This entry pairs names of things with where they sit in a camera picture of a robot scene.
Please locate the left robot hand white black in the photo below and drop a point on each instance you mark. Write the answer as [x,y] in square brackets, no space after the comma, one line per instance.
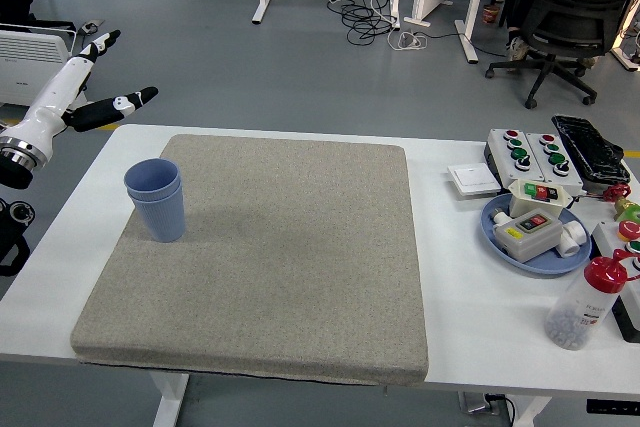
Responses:
[50,97]

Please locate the blue ribbed cup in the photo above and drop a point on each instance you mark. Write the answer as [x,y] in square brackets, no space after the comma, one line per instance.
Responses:
[162,219]
[150,177]

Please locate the black chair base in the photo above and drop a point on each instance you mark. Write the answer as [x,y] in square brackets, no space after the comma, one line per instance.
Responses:
[50,24]

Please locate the grey power strip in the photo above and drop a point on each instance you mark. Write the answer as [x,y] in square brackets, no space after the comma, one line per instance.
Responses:
[91,26]

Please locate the grey-brown mat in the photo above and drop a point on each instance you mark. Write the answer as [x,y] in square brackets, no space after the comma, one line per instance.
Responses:
[300,257]

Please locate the white table leg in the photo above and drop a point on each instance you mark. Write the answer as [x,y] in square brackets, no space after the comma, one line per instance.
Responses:
[530,412]
[170,399]

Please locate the red can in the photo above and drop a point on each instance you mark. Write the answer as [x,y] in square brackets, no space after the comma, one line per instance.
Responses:
[491,14]

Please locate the white four-button control box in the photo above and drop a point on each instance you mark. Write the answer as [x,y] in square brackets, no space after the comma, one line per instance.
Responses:
[502,152]
[542,167]

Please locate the white plug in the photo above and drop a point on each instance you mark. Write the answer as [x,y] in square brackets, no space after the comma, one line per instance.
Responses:
[499,218]

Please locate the grey power socket box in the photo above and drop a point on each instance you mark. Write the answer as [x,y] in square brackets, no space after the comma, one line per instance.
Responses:
[477,403]

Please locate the blue plate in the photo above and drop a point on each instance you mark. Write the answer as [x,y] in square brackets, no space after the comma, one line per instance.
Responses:
[550,264]

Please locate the black office chair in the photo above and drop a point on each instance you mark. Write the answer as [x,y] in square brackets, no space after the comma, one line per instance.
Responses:
[575,7]

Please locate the white pipe fitting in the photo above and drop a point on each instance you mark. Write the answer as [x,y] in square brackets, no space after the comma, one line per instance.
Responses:
[572,239]

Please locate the black plastic tray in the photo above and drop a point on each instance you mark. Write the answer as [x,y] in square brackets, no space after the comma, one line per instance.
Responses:
[592,149]

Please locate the clear bottle red cap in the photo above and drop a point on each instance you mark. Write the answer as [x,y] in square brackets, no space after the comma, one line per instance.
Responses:
[575,312]

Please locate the black table control panel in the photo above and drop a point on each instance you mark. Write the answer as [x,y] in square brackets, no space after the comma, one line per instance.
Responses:
[612,406]

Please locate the white wall switch plate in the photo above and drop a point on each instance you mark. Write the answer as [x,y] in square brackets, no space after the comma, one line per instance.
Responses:
[472,179]

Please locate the beige switch box green red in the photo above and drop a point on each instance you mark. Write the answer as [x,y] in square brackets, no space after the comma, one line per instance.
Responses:
[522,204]

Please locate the grey switch box black red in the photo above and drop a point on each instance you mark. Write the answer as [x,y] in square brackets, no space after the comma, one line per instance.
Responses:
[530,244]

